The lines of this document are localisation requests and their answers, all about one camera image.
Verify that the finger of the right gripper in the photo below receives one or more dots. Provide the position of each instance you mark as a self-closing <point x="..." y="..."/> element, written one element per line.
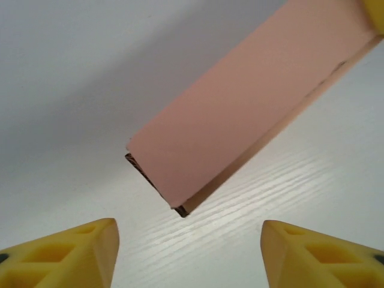
<point x="376" y="12"/>

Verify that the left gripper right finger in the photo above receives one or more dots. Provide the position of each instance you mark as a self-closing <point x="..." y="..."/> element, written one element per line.
<point x="324" y="261"/>

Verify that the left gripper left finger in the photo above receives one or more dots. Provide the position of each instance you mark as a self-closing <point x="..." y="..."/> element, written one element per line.
<point x="60" y="261"/>

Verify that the pink cardboard paper box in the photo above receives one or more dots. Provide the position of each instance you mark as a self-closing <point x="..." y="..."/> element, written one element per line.
<point x="240" y="105"/>

